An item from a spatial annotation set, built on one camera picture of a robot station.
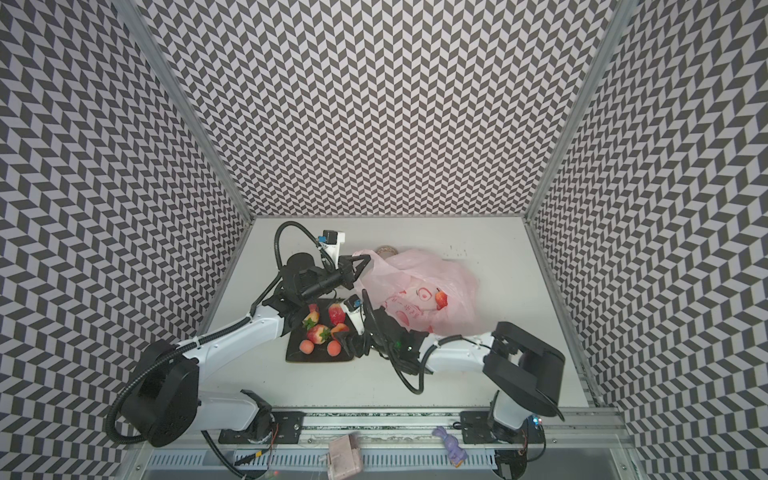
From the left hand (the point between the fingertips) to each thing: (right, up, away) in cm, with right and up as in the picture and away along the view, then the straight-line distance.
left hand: (372, 260), depth 77 cm
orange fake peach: (-19, -25, +5) cm, 31 cm away
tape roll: (+2, +1, +30) cm, 30 cm away
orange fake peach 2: (-11, -25, +5) cm, 28 cm away
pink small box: (-5, -43, -12) cm, 45 cm away
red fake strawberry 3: (-10, -20, +8) cm, 24 cm away
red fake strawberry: (-12, -17, +11) cm, 23 cm away
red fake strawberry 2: (-16, -21, +5) cm, 27 cm away
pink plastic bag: (+18, -13, +20) cm, 30 cm away
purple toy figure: (+20, -44, -9) cm, 50 cm away
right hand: (-8, -20, +2) cm, 22 cm away
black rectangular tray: (-15, -26, +5) cm, 31 cm away
